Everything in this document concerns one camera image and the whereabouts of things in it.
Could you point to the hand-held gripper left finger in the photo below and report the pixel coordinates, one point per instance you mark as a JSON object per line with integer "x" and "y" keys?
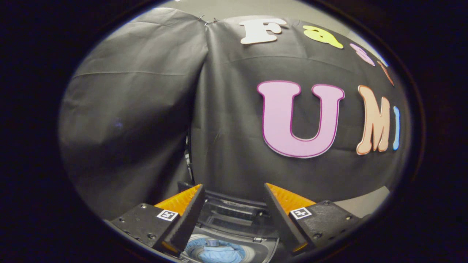
{"x": 190, "y": 219}

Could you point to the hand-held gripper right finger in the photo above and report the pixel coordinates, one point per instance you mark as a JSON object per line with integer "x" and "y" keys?
{"x": 283, "y": 219}

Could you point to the dark washing machine lid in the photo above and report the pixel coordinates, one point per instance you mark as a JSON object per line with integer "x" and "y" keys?
{"x": 234, "y": 215}

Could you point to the light blue shirt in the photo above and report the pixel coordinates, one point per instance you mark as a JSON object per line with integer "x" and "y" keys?
{"x": 219, "y": 254}

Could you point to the black backdrop cloth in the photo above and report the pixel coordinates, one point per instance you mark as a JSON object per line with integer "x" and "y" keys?
{"x": 226, "y": 128}

